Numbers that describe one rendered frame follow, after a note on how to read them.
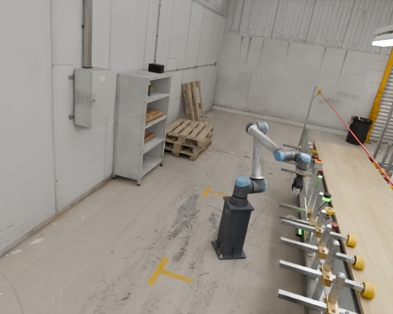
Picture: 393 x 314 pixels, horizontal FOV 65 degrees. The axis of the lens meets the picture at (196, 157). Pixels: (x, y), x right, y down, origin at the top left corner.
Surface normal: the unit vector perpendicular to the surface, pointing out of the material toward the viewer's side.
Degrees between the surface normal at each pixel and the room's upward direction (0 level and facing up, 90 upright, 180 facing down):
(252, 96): 90
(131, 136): 90
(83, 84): 90
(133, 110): 90
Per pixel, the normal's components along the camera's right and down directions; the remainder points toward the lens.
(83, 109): -0.28, 0.31
